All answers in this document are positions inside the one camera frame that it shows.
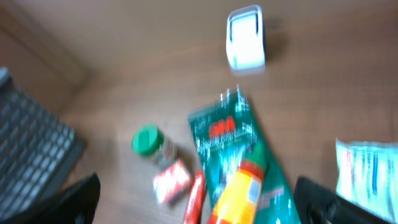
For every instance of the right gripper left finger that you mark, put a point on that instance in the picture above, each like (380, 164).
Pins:
(76, 205)

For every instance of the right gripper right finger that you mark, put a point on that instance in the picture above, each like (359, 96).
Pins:
(318, 205)

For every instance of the light blue wipes packet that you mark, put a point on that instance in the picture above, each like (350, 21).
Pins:
(367, 176)

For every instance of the red yellow sauce bottle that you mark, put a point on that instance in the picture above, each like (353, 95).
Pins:
(238, 202)

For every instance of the small red white packet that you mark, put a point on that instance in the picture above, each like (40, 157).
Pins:
(170, 182)

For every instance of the green lid Knorr jar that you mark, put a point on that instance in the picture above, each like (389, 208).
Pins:
(153, 145)

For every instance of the green 3M gloves packet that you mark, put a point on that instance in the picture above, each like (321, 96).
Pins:
(223, 133)

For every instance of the red stick packet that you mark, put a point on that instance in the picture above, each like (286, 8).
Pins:
(196, 198)

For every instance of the white barcode scanner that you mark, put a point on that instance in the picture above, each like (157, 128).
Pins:
(245, 47)

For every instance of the grey plastic mesh basket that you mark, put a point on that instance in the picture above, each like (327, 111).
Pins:
(38, 150)

